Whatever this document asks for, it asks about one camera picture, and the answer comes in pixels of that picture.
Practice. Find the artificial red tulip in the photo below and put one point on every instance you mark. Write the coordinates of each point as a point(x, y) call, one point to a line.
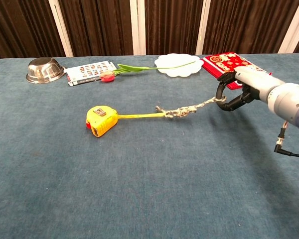
point(108, 77)

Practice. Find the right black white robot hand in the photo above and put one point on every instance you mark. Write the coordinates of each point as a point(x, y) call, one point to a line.
point(254, 79)

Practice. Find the blue felt table cloth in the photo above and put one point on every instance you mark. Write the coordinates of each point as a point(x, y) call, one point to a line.
point(139, 174)

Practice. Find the white picture-grid book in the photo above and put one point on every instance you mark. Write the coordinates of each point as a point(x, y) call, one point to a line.
point(87, 71)

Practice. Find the stainless steel bowl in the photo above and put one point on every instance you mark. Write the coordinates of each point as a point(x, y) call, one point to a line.
point(43, 71)

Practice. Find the yellow tape measure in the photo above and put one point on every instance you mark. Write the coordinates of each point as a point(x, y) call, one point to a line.
point(101, 119)

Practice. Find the white partition frame post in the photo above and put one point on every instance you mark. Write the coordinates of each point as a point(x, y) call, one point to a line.
point(292, 27)
point(203, 27)
point(61, 27)
point(138, 27)

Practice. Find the red cartoon book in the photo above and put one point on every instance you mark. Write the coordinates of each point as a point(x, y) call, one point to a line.
point(219, 63)

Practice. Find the white scalloped coaster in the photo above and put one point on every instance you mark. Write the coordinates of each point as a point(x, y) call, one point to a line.
point(179, 62)

